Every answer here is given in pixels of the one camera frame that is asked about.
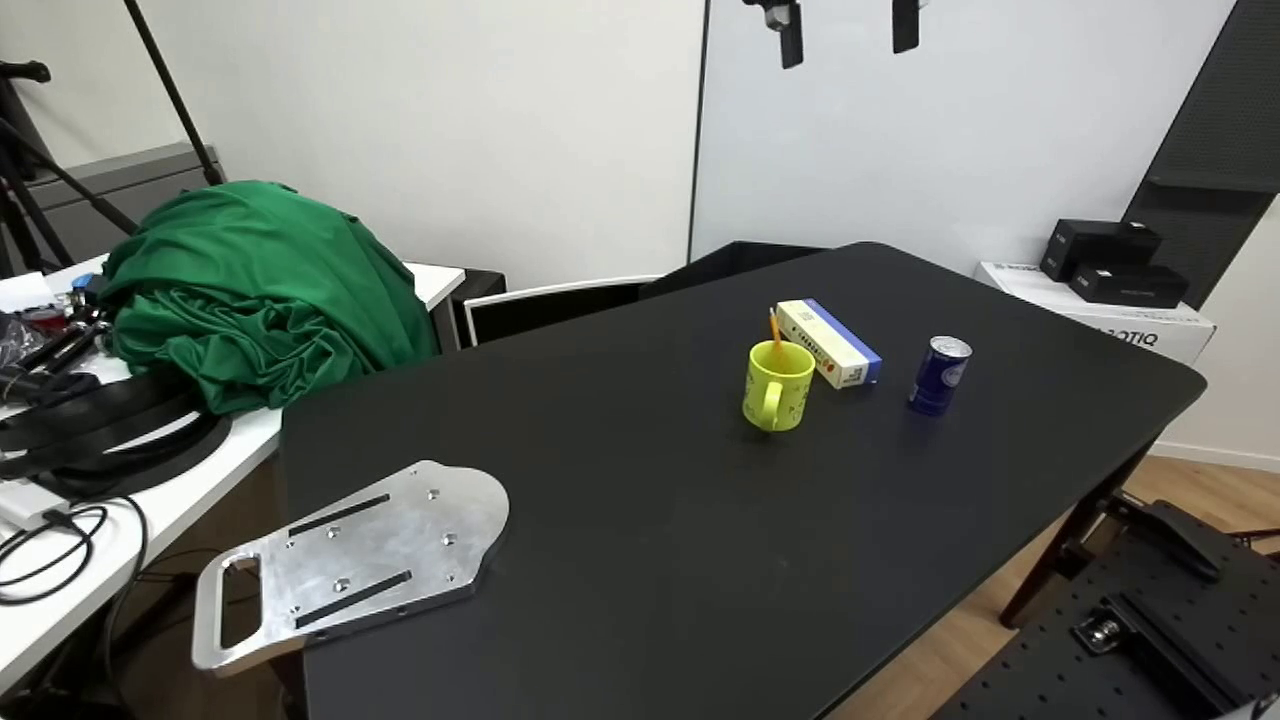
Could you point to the black stand pole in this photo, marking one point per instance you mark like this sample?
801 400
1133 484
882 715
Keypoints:
179 97

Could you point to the silver metal mounting plate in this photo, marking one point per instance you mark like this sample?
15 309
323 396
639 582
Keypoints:
363 554

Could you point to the black electronic device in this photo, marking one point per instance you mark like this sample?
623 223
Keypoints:
1108 261

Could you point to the black perforated breadboard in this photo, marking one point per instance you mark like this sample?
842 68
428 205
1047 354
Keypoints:
1144 625

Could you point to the yellow-green mug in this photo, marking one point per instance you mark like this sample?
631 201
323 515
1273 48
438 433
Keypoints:
779 387

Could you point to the blue drink can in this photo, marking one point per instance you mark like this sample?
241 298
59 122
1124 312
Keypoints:
942 374

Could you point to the dark wall panel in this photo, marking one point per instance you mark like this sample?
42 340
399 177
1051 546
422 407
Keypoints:
1215 146

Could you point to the black framed monitor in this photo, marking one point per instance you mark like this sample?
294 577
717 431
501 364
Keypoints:
560 307

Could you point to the white side table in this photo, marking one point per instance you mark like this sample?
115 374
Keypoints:
200 483

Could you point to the black tripod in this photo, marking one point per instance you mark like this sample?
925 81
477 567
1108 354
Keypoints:
34 174

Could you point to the white and blue carton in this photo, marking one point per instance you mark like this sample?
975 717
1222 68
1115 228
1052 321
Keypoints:
831 340

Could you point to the green cloth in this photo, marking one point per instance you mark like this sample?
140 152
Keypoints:
263 294

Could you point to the white cardboard box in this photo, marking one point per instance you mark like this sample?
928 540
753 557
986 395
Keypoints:
1133 321

